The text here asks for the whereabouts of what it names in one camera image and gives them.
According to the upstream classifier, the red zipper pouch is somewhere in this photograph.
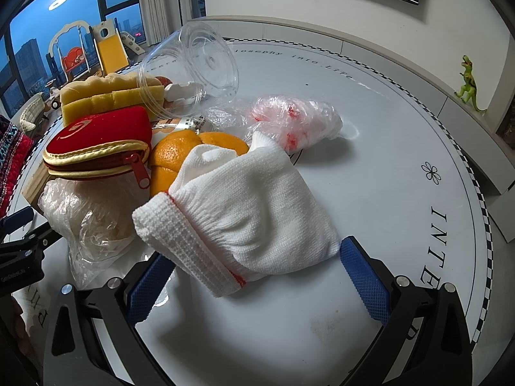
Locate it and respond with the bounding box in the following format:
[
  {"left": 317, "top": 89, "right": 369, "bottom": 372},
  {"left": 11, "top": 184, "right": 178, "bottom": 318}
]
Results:
[{"left": 43, "top": 106, "right": 152, "bottom": 189}]

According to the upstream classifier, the green toy dinosaur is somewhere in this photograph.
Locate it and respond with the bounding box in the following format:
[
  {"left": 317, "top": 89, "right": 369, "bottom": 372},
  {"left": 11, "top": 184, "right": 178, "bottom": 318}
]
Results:
[{"left": 454, "top": 55, "right": 486, "bottom": 114}]

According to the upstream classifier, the yellow children slide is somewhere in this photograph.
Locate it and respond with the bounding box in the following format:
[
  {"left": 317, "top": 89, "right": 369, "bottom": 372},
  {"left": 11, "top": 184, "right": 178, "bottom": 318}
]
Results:
[{"left": 90, "top": 19, "right": 129, "bottom": 76}]

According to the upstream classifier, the white children swing set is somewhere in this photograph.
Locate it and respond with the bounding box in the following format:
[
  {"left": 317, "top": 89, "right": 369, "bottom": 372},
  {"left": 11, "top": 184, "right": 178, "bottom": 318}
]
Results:
[{"left": 45, "top": 20, "right": 92, "bottom": 86}]

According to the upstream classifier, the white snack wrapper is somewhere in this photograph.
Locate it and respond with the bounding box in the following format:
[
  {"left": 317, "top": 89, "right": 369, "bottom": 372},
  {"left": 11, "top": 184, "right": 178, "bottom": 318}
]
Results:
[{"left": 152, "top": 116, "right": 206, "bottom": 133}]

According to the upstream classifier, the pink white plastic bag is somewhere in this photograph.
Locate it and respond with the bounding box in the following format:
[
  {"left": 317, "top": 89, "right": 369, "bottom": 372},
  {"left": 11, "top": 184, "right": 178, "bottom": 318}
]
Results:
[{"left": 246, "top": 96, "right": 343, "bottom": 154}]

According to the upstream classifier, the white knit glove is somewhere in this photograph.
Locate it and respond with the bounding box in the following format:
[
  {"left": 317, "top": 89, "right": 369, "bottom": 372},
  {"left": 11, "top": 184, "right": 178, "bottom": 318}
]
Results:
[{"left": 132, "top": 132, "right": 341, "bottom": 297}]

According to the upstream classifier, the clear plastic bag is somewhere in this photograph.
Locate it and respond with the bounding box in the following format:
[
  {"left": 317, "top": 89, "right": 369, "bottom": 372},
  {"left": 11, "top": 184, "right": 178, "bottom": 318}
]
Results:
[{"left": 38, "top": 173, "right": 149, "bottom": 289}]

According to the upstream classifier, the brown cardboard piece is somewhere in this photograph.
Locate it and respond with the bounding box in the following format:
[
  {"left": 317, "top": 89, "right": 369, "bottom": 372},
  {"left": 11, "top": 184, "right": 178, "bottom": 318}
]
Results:
[{"left": 22, "top": 161, "right": 52, "bottom": 214}]

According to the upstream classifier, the yellow sponge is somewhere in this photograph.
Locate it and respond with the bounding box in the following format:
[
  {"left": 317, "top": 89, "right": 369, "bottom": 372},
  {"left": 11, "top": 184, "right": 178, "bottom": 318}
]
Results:
[{"left": 60, "top": 71, "right": 157, "bottom": 126}]

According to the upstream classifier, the white curtain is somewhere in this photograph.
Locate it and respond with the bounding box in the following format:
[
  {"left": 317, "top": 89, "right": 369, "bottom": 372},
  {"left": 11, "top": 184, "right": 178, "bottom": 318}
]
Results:
[{"left": 139, "top": 0, "right": 182, "bottom": 46}]

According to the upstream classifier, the orange fruit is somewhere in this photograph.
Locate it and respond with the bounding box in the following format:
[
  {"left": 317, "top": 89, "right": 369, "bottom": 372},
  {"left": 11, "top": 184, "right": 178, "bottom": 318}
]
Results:
[{"left": 148, "top": 130, "right": 249, "bottom": 197}]

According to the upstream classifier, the red patterned table blanket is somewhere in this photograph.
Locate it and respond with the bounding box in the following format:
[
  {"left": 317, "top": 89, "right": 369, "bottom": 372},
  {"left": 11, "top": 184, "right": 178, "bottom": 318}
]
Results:
[{"left": 0, "top": 116, "right": 32, "bottom": 217}]

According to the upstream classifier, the toy ride-on car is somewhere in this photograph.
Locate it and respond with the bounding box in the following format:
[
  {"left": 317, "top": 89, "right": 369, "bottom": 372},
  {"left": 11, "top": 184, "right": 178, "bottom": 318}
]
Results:
[{"left": 45, "top": 78, "right": 61, "bottom": 111}]

